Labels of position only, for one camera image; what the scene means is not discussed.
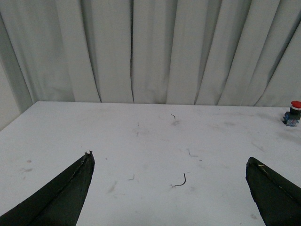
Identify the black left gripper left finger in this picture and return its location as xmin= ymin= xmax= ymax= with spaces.
xmin=0 ymin=152 xmax=95 ymax=226

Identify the red mushroom push button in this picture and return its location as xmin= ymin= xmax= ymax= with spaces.
xmin=282 ymin=101 xmax=301 ymax=127

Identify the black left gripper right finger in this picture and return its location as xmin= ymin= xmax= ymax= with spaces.
xmin=246 ymin=157 xmax=301 ymax=226

